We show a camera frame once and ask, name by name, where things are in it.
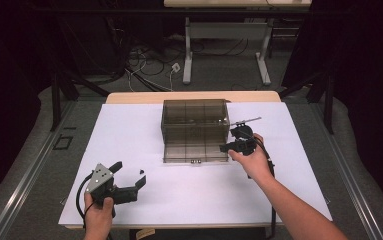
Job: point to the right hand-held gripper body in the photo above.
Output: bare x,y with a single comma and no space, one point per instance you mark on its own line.
244,146

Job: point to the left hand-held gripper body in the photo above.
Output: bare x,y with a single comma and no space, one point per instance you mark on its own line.
99,176

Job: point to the smoky transparent drawer cabinet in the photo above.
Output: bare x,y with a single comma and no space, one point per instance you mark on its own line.
179,111

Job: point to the person's right hand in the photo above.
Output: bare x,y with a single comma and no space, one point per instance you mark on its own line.
257,163

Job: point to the person's left hand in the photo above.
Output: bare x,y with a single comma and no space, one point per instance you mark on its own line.
98,215

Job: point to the wooden table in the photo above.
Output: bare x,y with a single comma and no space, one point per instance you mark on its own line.
139,97

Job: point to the black metal stand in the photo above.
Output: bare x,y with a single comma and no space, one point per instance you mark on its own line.
56,100
328,103

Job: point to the white power adapter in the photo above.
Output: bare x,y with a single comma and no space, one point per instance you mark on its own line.
175,67

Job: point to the white desk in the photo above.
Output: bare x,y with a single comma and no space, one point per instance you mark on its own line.
227,30

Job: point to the dark curtain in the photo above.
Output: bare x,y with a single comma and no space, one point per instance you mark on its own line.
372,83
5,66

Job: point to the metal floor rail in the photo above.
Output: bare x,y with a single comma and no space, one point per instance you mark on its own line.
29,166
349,173

